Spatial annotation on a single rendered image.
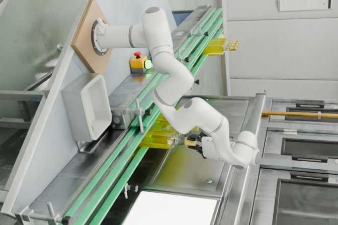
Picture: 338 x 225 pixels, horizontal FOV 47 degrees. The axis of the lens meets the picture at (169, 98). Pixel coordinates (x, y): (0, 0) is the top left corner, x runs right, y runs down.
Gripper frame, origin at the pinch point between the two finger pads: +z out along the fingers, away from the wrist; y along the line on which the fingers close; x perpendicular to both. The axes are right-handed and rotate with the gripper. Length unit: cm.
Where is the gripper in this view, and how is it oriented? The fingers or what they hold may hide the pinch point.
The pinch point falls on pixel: (192, 142)
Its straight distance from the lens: 166.7
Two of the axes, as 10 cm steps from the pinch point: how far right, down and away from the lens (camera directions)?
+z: -8.4, -1.5, 5.3
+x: -5.4, 4.3, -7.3
